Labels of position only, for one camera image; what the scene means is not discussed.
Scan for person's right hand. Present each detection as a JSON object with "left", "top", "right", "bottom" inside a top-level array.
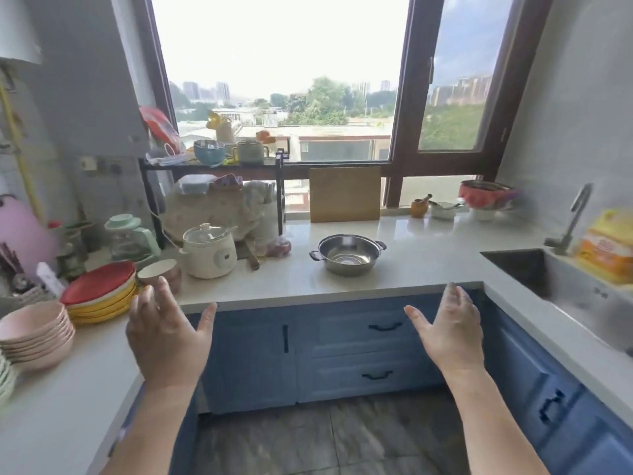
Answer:
[{"left": 404, "top": 282, "right": 485, "bottom": 379}]

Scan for person's left hand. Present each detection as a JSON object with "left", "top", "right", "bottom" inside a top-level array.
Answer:
[{"left": 126, "top": 276, "right": 218, "bottom": 391}]

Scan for blue drawer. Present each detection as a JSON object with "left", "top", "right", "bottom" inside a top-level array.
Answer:
[
  {"left": 296, "top": 350, "right": 446, "bottom": 404},
  {"left": 299, "top": 296, "right": 446, "bottom": 360}
]

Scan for stainless steel pot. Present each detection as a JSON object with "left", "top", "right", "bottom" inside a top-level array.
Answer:
[{"left": 309, "top": 234, "right": 388, "bottom": 278}]

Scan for person's left forearm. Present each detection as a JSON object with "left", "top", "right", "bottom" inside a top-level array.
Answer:
[{"left": 101, "top": 380, "right": 204, "bottom": 475}]

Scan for person's right forearm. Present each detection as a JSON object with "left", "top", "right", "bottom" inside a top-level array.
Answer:
[{"left": 444, "top": 368, "right": 550, "bottom": 475}]

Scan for blue base cabinets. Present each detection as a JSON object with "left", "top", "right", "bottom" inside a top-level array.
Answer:
[
  {"left": 106, "top": 311, "right": 201, "bottom": 475},
  {"left": 482, "top": 291, "right": 633, "bottom": 475}
]

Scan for blue cabinet door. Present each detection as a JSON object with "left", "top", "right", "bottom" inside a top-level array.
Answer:
[{"left": 202, "top": 306, "right": 300, "bottom": 415}]

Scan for stack of red yellow plates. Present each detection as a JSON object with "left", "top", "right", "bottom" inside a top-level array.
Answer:
[{"left": 60, "top": 261, "right": 139, "bottom": 326}]

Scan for white slow cooker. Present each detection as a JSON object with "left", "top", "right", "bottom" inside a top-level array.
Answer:
[{"left": 179, "top": 222, "right": 238, "bottom": 280}]

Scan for steel sink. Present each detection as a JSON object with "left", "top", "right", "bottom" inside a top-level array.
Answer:
[{"left": 480, "top": 248, "right": 633, "bottom": 357}]

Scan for glass kettle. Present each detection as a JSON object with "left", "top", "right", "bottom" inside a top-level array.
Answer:
[{"left": 104, "top": 214, "right": 162, "bottom": 263}]

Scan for clear glass jar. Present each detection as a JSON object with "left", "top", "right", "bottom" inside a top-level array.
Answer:
[{"left": 57, "top": 227, "right": 90, "bottom": 280}]

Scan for stack of pink bowls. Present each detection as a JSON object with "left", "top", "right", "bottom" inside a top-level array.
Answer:
[{"left": 0, "top": 300, "right": 76, "bottom": 373}]

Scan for floral fabric cover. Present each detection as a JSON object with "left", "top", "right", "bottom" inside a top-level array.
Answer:
[{"left": 163, "top": 190, "right": 263, "bottom": 243}]

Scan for red cloth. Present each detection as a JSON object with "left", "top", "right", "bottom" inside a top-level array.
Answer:
[{"left": 458, "top": 185, "right": 510, "bottom": 209}]

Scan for plastic bag of tomatoes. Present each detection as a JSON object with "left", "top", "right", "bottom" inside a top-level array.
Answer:
[{"left": 265, "top": 236, "right": 293, "bottom": 259}]

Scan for dark utensil holder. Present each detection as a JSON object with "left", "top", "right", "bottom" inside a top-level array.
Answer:
[{"left": 0, "top": 241, "right": 50, "bottom": 307}]

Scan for steel basin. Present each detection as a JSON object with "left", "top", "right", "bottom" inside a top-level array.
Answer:
[{"left": 458, "top": 180, "right": 515, "bottom": 211}]

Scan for white cylindrical container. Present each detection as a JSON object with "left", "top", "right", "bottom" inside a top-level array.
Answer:
[{"left": 255, "top": 200, "right": 280, "bottom": 243}]

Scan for white folded towel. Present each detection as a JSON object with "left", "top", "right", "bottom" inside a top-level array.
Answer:
[{"left": 175, "top": 174, "right": 217, "bottom": 195}]

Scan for stack of white bowls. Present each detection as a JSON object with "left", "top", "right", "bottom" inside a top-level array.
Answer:
[{"left": 0, "top": 356, "right": 18, "bottom": 409}]

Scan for steel faucet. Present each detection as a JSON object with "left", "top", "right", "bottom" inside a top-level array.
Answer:
[{"left": 543, "top": 182, "right": 594, "bottom": 257}]

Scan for yellow detergent jug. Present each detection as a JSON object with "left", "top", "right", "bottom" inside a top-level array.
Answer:
[{"left": 576, "top": 208, "right": 633, "bottom": 285}]

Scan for wooden cutting board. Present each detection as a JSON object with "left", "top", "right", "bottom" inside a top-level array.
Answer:
[{"left": 309, "top": 166, "right": 382, "bottom": 223}]

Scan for pink plastic board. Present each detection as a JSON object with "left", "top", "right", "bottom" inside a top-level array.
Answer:
[{"left": 0, "top": 195, "right": 58, "bottom": 280}]

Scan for black metal rack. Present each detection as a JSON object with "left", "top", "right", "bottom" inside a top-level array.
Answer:
[{"left": 138, "top": 148, "right": 290, "bottom": 251}]

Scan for light blue bowl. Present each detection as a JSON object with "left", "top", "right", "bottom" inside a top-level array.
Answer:
[{"left": 193, "top": 139, "right": 227, "bottom": 166}]

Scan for red packet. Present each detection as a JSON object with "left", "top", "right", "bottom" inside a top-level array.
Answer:
[{"left": 139, "top": 106, "right": 181, "bottom": 154}]

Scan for yellow plastic item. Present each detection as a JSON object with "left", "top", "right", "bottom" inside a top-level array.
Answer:
[{"left": 206, "top": 111, "right": 236, "bottom": 144}]

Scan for dark brown framed window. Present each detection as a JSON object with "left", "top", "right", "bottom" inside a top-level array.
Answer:
[{"left": 131, "top": 0, "right": 555, "bottom": 208}]

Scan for white water heater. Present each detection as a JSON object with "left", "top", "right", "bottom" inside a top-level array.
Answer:
[{"left": 0, "top": 0, "right": 43, "bottom": 65}]

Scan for white power cable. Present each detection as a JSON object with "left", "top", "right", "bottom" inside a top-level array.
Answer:
[{"left": 148, "top": 207, "right": 181, "bottom": 251}]

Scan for wall socket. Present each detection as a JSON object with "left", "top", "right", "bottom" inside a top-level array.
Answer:
[{"left": 78, "top": 155, "right": 122, "bottom": 176}]

